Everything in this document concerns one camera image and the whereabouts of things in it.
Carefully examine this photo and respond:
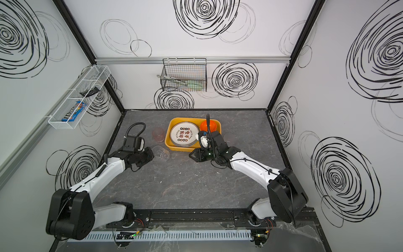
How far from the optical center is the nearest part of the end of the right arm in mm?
611

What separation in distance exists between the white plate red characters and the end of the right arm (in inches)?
10.4

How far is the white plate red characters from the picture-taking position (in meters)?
1.00
